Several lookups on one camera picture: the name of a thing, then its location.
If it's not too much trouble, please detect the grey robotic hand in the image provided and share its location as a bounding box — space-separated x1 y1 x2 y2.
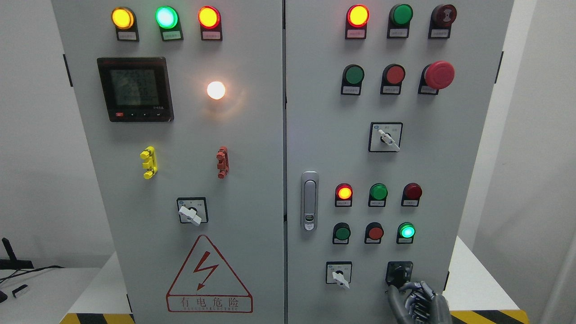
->
387 281 453 324

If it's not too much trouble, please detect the black rotary knob switch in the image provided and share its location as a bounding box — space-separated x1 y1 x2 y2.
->
385 261 413 289

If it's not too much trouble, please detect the green indicator lower right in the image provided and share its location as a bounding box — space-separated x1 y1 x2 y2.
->
396 222 416 244

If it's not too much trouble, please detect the red push button lower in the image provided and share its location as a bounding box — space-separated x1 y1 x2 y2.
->
364 222 383 244

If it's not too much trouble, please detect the red push button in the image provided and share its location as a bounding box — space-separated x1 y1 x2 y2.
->
380 64 406 95
364 222 383 244

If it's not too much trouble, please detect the green push button lower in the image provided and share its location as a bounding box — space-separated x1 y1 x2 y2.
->
333 223 351 245

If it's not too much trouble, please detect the green push button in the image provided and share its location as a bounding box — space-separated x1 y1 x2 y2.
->
333 223 351 245
340 64 365 96

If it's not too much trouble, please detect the red indicator middle right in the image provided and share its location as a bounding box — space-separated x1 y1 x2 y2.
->
401 182 423 207

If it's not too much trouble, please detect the green indicator middle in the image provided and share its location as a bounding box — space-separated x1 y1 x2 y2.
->
368 183 388 207

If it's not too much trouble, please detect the red lit indicator middle left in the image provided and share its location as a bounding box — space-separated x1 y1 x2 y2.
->
334 183 353 207

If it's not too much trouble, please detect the grey cabinet right door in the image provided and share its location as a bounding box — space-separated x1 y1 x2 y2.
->
285 0 513 324

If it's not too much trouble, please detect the grey cabinet door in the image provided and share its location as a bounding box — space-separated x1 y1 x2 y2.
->
52 0 284 324
285 0 513 324

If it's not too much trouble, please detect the red high voltage warning sticker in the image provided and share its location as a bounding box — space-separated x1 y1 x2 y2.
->
166 234 253 313

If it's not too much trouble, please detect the red emergency stop button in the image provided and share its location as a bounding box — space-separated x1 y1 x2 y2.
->
418 61 455 95

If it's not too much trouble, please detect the red push button upper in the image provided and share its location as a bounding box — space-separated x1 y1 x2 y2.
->
380 64 406 95

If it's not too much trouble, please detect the red terminal connector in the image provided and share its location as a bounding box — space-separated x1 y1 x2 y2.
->
216 146 229 179

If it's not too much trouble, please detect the green push button upper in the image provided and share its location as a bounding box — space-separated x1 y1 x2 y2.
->
340 64 365 96

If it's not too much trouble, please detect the green indicator top right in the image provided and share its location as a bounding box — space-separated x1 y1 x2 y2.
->
387 4 414 39

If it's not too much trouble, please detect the dark red buzzer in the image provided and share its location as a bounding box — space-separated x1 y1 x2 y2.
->
428 4 457 39

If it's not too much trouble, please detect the white glowing lamp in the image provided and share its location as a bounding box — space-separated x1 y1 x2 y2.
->
206 81 226 100

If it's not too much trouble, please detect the red lit indicator top right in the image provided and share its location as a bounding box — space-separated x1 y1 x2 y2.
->
344 4 369 40

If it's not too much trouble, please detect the yellow terminal connector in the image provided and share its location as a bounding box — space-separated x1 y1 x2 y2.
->
140 146 158 179

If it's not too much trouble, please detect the grey cabinet left door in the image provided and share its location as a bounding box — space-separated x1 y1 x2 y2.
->
52 0 284 324

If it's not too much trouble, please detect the white cabinet base platform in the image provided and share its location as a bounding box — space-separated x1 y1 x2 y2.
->
60 238 530 324

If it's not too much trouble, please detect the black digital power meter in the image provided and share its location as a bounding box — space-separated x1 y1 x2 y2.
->
97 57 174 122

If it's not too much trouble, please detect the red lit indicator light left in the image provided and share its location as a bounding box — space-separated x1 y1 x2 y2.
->
198 5 223 41

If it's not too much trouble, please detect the green lit indicator light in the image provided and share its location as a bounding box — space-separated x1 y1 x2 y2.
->
155 6 183 41

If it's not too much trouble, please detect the small black white adapter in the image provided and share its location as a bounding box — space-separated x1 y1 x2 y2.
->
12 284 29 299

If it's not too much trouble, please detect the black stand on desk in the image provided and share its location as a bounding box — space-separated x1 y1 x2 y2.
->
0 238 34 270

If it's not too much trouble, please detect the yellow indicator light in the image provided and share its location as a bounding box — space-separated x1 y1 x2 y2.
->
111 7 139 42

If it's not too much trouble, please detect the black device at left edge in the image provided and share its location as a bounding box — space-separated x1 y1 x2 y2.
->
0 291 8 303

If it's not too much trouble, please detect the lower white selector switch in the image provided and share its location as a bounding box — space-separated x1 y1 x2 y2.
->
325 261 352 290

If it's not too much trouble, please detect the silver door latch handle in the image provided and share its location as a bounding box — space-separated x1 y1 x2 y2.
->
301 171 319 231

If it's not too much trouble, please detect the upper right selector switch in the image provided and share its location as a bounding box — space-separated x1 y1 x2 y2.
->
368 122 403 153

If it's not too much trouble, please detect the left door selector switch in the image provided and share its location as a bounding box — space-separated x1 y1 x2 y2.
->
176 197 209 226

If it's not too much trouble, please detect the black cable on desk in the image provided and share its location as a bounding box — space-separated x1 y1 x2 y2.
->
0 265 65 285

